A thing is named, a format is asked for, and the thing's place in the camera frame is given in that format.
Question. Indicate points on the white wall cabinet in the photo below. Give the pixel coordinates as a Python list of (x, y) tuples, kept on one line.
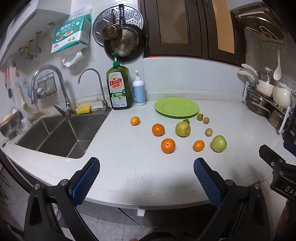
[(25, 20)]

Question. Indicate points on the steel mesh strainer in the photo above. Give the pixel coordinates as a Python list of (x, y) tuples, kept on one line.
[(126, 44)]

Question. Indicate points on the small steel pot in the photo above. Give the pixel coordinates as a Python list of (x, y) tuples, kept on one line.
[(276, 119)]

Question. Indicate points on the white wall hook rack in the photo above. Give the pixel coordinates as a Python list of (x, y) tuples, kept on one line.
[(274, 41)]

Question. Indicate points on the green plate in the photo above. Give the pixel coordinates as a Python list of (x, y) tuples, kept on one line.
[(177, 107)]

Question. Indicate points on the large steel pull-down faucet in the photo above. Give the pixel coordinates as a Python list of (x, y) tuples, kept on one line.
[(61, 78)]

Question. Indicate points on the dark dish container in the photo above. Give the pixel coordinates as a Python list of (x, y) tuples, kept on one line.
[(10, 126)]

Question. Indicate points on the black frying pan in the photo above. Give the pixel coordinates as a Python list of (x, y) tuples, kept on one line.
[(141, 44)]

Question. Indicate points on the yellow dish brush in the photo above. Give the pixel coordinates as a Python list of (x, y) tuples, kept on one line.
[(23, 102)]

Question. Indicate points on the person's right hand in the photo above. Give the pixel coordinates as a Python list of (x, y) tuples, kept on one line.
[(289, 217)]

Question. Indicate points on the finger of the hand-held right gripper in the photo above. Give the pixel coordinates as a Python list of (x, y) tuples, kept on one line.
[(270, 156), (290, 144)]

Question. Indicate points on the small copper pot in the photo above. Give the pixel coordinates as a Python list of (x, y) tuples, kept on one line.
[(112, 31)]

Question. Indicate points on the white blue pump bottle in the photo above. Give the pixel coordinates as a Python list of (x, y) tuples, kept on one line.
[(139, 92)]

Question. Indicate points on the stainless steel sink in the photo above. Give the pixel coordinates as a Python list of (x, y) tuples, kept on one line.
[(57, 136)]

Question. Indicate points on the steel pot with lid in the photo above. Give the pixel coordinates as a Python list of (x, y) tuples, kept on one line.
[(266, 77)]

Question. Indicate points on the small orange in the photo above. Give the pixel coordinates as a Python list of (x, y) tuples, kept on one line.
[(198, 145), (134, 120)]

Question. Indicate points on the white ladle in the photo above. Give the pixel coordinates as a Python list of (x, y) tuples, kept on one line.
[(277, 73)]

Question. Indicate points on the white pot rack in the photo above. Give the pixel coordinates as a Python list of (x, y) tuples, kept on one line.
[(246, 92)]

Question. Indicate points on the large orange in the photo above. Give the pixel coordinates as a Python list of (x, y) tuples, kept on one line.
[(158, 129), (168, 146)]

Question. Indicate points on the dark wooden window frame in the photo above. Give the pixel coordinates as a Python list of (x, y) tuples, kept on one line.
[(198, 27)]

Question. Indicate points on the white cup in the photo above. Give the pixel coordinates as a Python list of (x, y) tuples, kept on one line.
[(26, 121)]

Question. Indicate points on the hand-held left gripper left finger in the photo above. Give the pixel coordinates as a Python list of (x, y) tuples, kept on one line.
[(85, 183)]

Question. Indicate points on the large steel pot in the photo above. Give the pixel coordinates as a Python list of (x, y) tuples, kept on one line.
[(257, 105)]

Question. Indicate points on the yellow-green pear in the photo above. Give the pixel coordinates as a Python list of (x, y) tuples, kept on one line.
[(182, 129)]

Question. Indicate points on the yellow sponge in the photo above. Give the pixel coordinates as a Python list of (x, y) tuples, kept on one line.
[(84, 109)]

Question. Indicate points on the slim steel gooseneck faucet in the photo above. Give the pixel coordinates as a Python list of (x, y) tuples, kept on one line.
[(99, 83)]

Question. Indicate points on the round wooden cutting board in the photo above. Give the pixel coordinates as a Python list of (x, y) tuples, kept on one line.
[(256, 24)]

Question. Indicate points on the green dish soap bottle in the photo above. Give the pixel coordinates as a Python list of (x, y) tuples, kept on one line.
[(119, 92)]

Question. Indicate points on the green apple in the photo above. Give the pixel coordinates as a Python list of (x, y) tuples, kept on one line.
[(218, 144)]

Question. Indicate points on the brown longan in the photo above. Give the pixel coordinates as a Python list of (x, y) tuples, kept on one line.
[(206, 120), (208, 131)]

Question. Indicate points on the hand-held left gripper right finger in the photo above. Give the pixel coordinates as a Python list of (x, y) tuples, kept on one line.
[(208, 183)]

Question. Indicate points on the paper towel pack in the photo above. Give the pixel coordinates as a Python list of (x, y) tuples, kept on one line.
[(69, 34)]

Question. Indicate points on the round steel steamer plate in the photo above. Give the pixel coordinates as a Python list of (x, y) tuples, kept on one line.
[(131, 18)]

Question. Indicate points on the white wall socket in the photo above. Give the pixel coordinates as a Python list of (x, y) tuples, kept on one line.
[(288, 81)]

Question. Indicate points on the yellow wall hooks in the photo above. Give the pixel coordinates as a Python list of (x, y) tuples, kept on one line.
[(30, 47)]

